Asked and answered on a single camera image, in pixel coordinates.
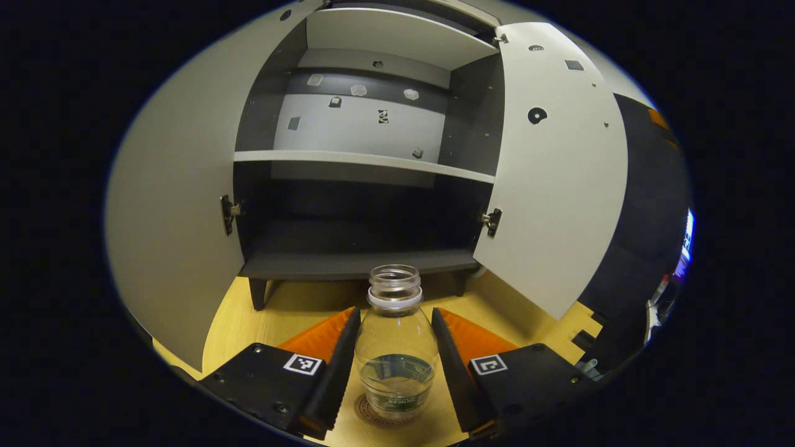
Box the white cabinet door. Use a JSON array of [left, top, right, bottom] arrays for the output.
[[473, 22, 630, 321], [104, 0, 325, 373]]

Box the black backdrop cloth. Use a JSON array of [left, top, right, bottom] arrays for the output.
[[576, 93, 694, 374]]

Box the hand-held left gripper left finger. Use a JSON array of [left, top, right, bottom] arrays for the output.
[[198, 305, 363, 441]]

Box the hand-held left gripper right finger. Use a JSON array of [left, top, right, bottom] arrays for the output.
[[431, 307, 598, 440]]

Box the white and grey cabinet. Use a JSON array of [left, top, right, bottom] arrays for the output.
[[233, 0, 659, 312]]

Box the blue lit screen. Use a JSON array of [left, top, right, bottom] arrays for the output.
[[674, 208, 696, 280]]

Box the clear plastic bottle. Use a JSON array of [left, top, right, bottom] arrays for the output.
[[353, 264, 441, 423]]

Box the round brown coaster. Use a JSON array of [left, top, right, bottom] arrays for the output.
[[353, 391, 437, 428]]

